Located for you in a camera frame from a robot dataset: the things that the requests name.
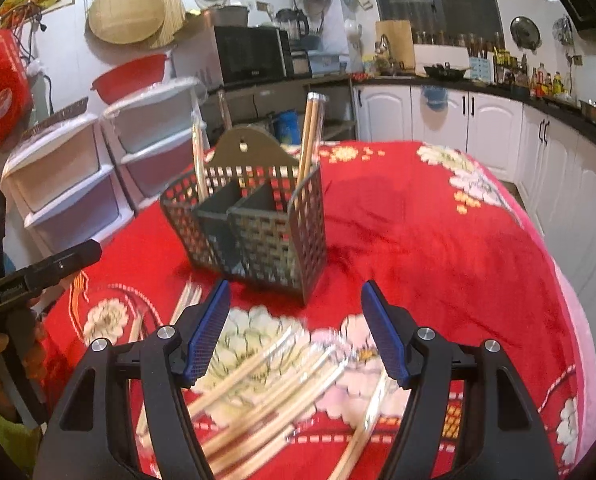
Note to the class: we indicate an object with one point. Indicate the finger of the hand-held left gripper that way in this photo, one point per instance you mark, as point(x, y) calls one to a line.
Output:
point(58, 265)

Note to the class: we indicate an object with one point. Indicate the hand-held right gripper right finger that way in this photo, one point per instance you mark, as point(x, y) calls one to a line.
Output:
point(383, 330)

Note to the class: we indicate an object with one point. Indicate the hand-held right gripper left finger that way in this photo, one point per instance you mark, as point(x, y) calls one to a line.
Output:
point(210, 330)

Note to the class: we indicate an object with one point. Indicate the grey perforated utensil holder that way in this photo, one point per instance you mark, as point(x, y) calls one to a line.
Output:
point(258, 240)

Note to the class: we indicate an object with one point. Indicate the bunch of bamboo chopsticks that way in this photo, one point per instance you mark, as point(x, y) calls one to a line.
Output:
point(298, 390)

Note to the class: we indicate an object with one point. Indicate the bamboo chopstick pair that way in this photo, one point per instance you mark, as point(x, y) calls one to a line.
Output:
point(225, 110)
point(308, 135)
point(198, 160)

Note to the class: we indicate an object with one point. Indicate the white plastic drawer unit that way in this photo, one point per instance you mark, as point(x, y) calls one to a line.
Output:
point(68, 185)
point(153, 130)

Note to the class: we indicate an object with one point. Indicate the red floral blanket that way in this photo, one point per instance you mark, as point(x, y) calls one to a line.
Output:
point(428, 260)

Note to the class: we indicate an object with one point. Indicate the dark woven basket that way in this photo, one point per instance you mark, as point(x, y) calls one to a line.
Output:
point(58, 117)

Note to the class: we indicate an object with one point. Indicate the red plastic bag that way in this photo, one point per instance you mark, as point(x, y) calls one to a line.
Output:
point(0, 90)

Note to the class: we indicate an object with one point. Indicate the red plastic basin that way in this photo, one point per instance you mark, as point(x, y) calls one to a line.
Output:
point(128, 82)

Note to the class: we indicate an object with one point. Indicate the blue plastic container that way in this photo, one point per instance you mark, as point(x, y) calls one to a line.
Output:
point(285, 127)

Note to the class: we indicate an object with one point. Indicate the steel shelf rack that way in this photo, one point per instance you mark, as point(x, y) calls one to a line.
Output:
point(335, 110)

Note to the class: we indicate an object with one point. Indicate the white base cabinets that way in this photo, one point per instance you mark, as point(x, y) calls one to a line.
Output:
point(488, 130)

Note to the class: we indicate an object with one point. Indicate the blue hanging bag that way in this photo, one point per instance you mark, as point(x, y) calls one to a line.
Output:
point(433, 97)

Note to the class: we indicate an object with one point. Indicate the round bamboo tray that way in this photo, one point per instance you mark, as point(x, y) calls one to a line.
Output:
point(125, 12)
point(175, 15)

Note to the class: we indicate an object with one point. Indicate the black wok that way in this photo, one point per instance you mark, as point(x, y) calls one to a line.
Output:
point(444, 72)

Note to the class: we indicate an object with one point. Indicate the microwave oven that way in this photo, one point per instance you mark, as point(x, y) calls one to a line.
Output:
point(248, 55)

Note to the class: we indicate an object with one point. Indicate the blue cutlery rack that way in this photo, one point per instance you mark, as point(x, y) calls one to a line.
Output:
point(480, 70)

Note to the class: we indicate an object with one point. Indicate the wooden cutting board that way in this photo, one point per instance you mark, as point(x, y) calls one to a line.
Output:
point(394, 42)

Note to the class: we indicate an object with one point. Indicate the row of condiment bottles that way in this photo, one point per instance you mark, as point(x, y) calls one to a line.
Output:
point(548, 82)

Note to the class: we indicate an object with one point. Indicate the blender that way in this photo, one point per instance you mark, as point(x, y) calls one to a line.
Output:
point(292, 25)

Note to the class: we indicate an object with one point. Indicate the hanging pot lid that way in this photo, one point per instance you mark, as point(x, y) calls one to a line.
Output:
point(524, 32)

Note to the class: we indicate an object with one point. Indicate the dark framed window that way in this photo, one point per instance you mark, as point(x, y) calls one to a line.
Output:
point(433, 0)

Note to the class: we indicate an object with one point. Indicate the white round wall object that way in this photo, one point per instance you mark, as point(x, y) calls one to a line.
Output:
point(353, 27)

